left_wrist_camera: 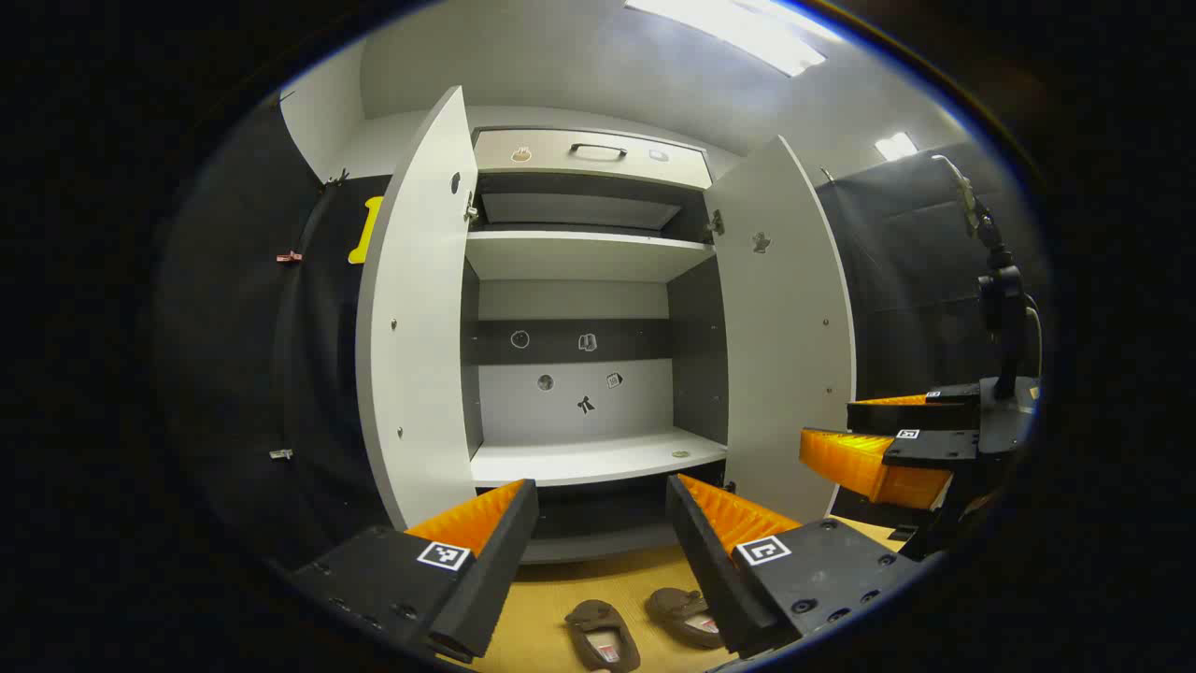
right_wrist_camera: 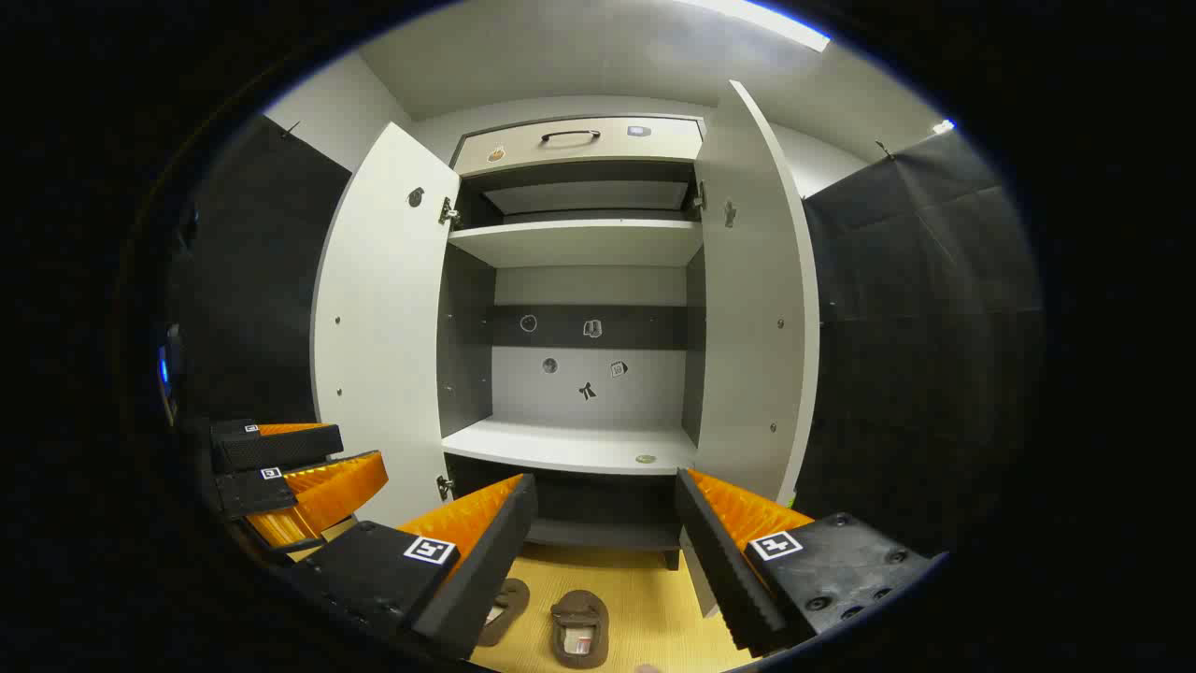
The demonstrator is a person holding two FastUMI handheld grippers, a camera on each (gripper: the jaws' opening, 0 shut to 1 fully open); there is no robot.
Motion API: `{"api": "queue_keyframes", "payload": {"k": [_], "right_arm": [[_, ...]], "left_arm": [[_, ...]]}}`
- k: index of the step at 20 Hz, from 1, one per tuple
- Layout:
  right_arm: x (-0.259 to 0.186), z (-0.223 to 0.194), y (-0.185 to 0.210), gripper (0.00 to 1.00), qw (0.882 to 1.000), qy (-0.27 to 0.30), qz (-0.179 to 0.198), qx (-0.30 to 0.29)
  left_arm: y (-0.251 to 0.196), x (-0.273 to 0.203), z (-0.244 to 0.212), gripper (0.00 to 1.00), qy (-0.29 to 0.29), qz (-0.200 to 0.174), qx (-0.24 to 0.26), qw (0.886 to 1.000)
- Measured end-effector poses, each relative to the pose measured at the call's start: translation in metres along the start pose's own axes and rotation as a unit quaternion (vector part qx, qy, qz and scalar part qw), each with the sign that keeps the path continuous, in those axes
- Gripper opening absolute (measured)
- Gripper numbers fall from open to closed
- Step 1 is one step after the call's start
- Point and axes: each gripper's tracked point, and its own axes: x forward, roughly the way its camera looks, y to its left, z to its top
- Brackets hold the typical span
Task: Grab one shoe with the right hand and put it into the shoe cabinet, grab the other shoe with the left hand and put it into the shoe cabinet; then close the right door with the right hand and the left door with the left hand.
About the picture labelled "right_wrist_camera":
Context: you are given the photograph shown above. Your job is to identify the beige cabinet drawer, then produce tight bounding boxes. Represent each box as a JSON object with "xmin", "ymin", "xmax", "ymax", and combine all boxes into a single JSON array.
[{"xmin": 451, "ymin": 116, "xmax": 705, "ymax": 177}]

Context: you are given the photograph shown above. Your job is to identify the white cabinet shelf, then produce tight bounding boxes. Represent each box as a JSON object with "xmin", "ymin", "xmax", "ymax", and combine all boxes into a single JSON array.
[
  {"xmin": 441, "ymin": 419, "xmax": 697, "ymax": 476},
  {"xmin": 447, "ymin": 220, "xmax": 704, "ymax": 270}
]

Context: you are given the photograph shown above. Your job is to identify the black backdrop cloth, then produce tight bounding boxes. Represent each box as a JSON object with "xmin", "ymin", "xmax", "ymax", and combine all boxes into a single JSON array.
[
  {"xmin": 794, "ymin": 131, "xmax": 1043, "ymax": 562},
  {"xmin": 168, "ymin": 114, "xmax": 354, "ymax": 440}
]

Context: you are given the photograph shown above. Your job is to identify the white shoe cabinet door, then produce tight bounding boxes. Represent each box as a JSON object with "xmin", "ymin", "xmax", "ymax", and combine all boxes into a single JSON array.
[
  {"xmin": 679, "ymin": 79, "xmax": 821, "ymax": 620},
  {"xmin": 310, "ymin": 122, "xmax": 462, "ymax": 529}
]

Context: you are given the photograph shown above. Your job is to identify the brown fuzzy shoe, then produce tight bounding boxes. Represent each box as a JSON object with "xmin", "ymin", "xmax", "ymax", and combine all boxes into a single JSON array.
[
  {"xmin": 475, "ymin": 578, "xmax": 532, "ymax": 648},
  {"xmin": 549, "ymin": 589, "xmax": 611, "ymax": 669}
]

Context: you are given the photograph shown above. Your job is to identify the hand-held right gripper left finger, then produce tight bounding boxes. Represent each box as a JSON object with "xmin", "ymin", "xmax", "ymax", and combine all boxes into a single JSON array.
[{"xmin": 280, "ymin": 472, "xmax": 540, "ymax": 660}]

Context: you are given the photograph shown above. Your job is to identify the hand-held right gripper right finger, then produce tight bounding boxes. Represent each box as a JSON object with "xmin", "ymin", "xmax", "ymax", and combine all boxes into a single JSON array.
[{"xmin": 675, "ymin": 467, "xmax": 945, "ymax": 657}]

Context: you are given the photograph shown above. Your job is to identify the white shoe cabinet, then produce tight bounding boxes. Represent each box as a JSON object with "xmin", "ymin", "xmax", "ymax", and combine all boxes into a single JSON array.
[{"xmin": 437, "ymin": 114, "xmax": 711, "ymax": 571}]

